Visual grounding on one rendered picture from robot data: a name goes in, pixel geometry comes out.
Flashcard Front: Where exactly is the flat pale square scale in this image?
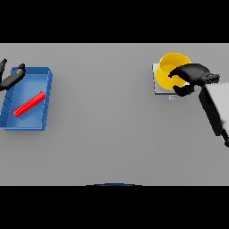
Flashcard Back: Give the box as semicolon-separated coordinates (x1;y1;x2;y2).
152;63;191;100

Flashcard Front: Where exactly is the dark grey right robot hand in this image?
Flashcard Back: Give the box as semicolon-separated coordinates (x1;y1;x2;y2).
167;63;221;98

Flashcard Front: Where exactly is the red beaker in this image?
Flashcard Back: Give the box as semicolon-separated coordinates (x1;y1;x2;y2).
13;90;47;118

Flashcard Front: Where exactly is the blue tray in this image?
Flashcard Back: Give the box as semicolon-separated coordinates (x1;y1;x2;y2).
0;66;54;131

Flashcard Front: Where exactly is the thin dark arc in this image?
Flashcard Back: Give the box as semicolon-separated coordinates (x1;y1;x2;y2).
85;182;143;187

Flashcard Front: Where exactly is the yellow bowl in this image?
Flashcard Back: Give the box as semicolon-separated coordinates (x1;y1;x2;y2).
155;52;192;92

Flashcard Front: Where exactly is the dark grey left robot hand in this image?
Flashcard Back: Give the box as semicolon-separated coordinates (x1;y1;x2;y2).
0;57;27;92

